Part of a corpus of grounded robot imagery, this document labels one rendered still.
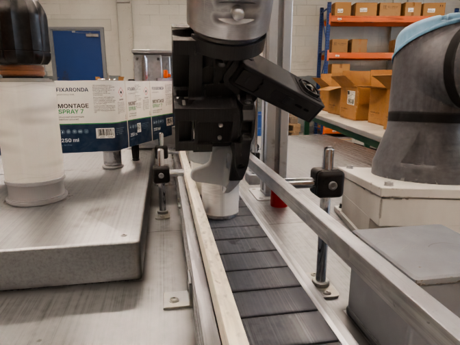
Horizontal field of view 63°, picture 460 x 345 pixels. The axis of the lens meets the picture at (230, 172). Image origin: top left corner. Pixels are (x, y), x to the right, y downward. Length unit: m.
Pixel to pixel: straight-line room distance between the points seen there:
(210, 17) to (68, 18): 8.63
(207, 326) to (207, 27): 0.24
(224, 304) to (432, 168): 0.40
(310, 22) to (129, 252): 8.22
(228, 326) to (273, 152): 0.55
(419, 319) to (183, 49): 0.27
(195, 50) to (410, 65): 0.36
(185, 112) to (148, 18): 8.15
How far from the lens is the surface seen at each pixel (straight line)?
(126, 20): 8.54
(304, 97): 0.40
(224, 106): 0.37
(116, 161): 0.85
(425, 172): 0.60
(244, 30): 0.33
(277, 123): 0.77
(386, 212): 0.54
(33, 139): 0.62
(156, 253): 0.55
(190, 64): 0.36
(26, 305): 0.48
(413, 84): 0.62
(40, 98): 0.62
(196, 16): 0.34
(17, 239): 0.52
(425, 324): 0.20
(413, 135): 0.61
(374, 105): 2.88
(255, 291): 0.35
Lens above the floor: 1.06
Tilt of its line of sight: 13 degrees down
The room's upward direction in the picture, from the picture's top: straight up
